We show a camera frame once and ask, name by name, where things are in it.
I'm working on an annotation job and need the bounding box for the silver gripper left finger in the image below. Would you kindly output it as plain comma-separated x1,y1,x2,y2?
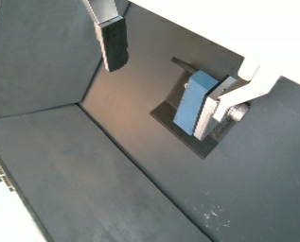
82,0,129,72

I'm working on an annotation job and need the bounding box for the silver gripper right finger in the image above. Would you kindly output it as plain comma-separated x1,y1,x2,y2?
194,60,280,140

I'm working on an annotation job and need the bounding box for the light blue rectangular block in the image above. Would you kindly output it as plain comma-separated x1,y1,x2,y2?
173,71,218,135

